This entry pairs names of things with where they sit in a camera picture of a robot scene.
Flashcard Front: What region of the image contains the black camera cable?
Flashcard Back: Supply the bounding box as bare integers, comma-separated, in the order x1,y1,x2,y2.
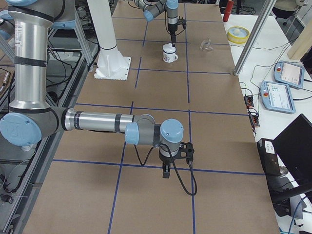
166,18,187,37
133,143,197,195

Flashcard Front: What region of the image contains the white enamel mug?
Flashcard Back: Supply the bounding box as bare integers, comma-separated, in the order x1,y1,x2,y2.
163,50,178,63

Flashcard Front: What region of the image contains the orange black connector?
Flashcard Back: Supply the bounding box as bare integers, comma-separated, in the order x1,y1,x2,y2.
249,112,260,128
244,95,254,108

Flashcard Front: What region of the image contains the aluminium frame post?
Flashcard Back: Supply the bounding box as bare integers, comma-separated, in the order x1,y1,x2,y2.
234,0,276,76

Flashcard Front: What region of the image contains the wooden board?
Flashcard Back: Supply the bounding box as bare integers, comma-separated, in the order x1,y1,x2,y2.
287,20,312,60

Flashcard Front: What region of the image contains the white pedestal column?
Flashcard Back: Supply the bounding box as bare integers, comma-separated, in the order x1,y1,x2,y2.
87,0,131,80

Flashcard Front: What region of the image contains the far blue teach pendant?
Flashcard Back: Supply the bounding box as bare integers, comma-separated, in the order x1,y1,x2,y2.
273,61,304,89

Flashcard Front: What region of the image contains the black laptop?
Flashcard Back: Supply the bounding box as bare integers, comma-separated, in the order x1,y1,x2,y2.
270,114,312,203

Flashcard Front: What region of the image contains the brown paper table mat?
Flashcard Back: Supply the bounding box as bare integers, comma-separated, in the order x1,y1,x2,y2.
24,2,279,234

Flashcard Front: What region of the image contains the near blue teach pendant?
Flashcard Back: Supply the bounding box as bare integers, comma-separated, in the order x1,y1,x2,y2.
260,81,296,114

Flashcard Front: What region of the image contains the far orange black connector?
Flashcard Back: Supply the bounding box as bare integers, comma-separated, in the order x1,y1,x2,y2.
244,95,254,108

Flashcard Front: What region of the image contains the black box with label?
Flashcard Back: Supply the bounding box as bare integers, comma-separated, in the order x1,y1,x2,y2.
257,138,280,176

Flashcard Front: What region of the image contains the near orange black connector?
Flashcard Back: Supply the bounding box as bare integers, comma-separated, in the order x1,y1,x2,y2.
249,112,260,128

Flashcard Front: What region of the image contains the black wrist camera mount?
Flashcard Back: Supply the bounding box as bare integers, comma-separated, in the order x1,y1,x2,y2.
177,16,187,29
176,142,195,165

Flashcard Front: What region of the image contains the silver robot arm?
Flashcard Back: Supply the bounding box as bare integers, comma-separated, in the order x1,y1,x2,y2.
127,0,178,47
0,0,184,178

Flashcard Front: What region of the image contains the blue teach pendant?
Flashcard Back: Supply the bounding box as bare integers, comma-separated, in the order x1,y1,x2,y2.
260,81,296,114
273,61,304,89

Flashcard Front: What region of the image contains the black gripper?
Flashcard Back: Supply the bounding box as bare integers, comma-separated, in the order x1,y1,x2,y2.
167,23,176,47
159,153,173,178

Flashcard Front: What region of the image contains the red bottle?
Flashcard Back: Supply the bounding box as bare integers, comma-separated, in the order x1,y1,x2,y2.
222,0,234,22

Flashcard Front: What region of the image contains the yellow tape roll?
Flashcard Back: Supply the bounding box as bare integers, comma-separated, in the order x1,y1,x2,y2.
227,26,250,44

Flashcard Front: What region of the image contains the white mug lid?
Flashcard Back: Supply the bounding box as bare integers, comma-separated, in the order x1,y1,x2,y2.
162,43,176,54

